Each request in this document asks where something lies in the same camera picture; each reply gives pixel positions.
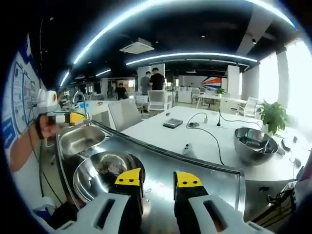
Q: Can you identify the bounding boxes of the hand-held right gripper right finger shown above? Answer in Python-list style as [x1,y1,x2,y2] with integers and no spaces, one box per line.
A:
[173,171,269,234]

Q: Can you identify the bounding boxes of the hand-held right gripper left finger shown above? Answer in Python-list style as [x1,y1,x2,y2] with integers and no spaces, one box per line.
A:
[55,167,145,234]

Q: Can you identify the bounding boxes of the stainless steel sink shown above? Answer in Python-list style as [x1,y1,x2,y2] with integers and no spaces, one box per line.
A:
[56,124,114,160]

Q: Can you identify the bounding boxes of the steel bowl with water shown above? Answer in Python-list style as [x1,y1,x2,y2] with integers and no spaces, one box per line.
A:
[73,151,146,212]

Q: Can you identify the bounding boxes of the chrome sink faucet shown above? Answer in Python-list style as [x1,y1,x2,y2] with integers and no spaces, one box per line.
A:
[72,91,91,126]

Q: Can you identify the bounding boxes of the steel bowl with utensils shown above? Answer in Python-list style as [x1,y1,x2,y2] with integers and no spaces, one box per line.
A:
[234,127,279,167]

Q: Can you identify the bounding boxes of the person's left hand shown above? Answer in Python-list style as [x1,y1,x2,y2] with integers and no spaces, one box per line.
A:
[39,115,63,140]

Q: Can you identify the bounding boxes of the short ceiling light strip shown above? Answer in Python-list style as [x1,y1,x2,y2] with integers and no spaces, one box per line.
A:
[59,70,71,88]
[95,68,112,77]

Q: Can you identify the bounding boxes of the ceiling air conditioner unit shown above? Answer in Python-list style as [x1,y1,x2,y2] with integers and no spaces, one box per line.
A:
[119,37,156,55]

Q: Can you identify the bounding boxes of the flat black device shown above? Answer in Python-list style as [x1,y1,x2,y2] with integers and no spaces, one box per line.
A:
[162,117,184,129]

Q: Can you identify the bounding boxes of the long ceiling light strip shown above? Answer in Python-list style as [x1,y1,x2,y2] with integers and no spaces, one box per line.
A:
[125,52,258,66]
[73,0,297,64]

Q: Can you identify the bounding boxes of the large green potted plant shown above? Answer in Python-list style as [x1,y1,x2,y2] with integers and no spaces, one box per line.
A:
[256,100,290,137]

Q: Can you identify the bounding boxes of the black wrist strap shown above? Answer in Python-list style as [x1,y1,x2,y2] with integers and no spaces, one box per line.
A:
[35,114,46,140]

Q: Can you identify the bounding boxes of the blue white wall poster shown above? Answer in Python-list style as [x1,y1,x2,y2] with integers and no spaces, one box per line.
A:
[1,33,47,150]

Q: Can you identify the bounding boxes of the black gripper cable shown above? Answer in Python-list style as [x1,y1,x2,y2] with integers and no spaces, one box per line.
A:
[28,107,64,206]

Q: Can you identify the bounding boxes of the grey cable with adaptor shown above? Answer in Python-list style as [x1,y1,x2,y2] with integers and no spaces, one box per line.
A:
[186,112,225,167]

